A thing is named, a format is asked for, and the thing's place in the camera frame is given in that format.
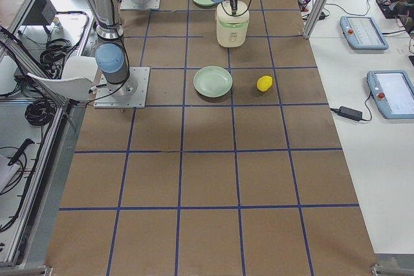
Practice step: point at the green plate near arm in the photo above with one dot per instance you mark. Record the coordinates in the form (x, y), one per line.
(212, 81)
(204, 3)

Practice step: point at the white rice cooker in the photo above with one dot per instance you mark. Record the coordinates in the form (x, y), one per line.
(231, 30)

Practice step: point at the yellow toy bell pepper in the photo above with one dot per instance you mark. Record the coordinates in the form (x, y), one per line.
(264, 83)

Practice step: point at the far teach pendant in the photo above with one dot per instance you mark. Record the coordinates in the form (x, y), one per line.
(362, 33)

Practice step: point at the teach pendant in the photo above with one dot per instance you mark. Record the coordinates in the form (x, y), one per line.
(392, 92)
(362, 33)

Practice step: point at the black power brick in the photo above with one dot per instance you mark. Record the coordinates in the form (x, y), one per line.
(350, 113)

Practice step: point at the white chair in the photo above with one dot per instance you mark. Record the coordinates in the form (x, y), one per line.
(76, 80)

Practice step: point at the near teach pendant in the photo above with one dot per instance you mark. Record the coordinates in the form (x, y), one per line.
(392, 92)

